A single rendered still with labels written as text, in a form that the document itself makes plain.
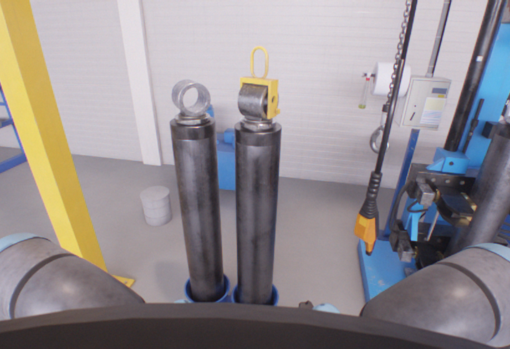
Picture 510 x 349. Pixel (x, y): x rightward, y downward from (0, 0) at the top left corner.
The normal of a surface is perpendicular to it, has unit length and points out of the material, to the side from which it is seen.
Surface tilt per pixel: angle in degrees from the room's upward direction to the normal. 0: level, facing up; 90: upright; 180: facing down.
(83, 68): 90
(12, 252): 8
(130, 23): 90
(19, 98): 90
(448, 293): 25
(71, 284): 29
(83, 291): 38
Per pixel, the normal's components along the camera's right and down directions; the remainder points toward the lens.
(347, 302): 0.01, -0.89
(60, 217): -0.21, 0.44
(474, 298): 0.00, -0.51
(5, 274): -0.23, -0.50
